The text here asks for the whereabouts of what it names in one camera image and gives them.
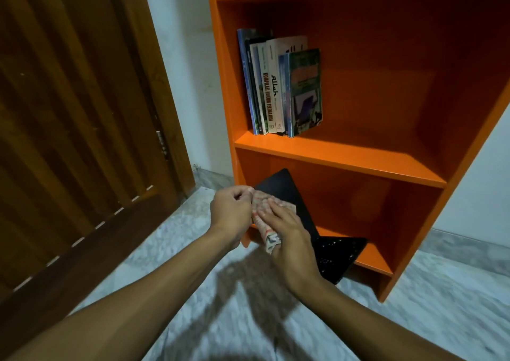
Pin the person's left hand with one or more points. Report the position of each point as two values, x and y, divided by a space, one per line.
229 215

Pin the person's right hand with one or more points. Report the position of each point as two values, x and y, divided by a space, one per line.
293 249

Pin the person's left thumb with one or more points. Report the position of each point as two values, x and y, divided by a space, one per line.
245 191

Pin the person's right fingers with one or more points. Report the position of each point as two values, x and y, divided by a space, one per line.
279 211

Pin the patterned cleaning cloth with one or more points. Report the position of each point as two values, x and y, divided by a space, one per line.
263 203

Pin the black laptop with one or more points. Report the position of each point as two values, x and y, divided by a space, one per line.
287 187

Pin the person's left forearm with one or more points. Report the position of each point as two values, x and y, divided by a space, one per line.
131 309

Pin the person's right forearm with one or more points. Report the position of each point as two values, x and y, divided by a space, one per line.
358 325

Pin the metal door hinge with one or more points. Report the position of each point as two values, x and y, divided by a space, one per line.
162 144

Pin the orange wooden bookshelf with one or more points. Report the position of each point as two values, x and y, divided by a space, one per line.
358 153

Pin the row of books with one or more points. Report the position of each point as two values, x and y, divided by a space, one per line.
279 89

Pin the brown wooden door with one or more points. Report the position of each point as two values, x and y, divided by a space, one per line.
67 133

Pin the brown wooden door frame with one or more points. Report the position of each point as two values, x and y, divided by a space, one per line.
167 81

